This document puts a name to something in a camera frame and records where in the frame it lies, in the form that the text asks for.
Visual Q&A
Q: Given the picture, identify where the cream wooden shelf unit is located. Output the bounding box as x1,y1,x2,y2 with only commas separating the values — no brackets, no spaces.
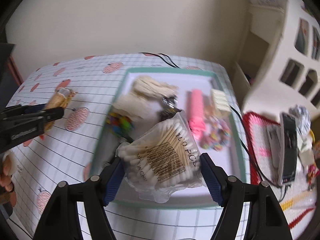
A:
232,0,319,121

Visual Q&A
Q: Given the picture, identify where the bundle of wooden sticks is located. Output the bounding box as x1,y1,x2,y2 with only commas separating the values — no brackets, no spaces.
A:
39,87,78,140

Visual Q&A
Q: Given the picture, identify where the white black electronic device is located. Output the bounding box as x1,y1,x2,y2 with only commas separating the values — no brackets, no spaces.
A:
266,112,298,186

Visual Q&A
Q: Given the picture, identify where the pink hair comb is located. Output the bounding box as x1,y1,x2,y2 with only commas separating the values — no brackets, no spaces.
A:
188,89,206,140

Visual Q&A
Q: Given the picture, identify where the cream plastic hair clip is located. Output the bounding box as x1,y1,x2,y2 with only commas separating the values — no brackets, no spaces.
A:
210,89,231,113

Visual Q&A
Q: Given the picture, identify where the teal rimmed white tray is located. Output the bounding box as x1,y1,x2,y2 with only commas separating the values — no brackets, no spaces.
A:
88,67,252,209

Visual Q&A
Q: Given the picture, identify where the colourful plastic block toy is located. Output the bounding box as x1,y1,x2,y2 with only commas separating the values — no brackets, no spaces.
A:
106,112,133,138

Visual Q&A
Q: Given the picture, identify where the black silver action figure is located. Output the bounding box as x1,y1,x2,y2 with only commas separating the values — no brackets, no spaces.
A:
159,95,182,121

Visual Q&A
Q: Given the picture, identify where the bag of cotton swabs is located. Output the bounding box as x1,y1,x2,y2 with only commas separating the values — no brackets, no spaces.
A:
116,111,203,204

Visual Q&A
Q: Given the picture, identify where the black cable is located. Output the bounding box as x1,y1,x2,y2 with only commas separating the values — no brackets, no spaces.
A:
138,51,293,203

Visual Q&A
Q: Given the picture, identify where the person's left hand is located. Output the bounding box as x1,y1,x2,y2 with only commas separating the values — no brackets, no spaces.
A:
1,150,17,206

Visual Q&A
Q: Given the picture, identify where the cream lace fabric flower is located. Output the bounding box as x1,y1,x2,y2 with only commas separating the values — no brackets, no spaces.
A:
112,75,178,121

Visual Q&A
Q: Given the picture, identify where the pomegranate print grid tablecloth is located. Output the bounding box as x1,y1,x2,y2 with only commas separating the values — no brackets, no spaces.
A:
8,53,237,239

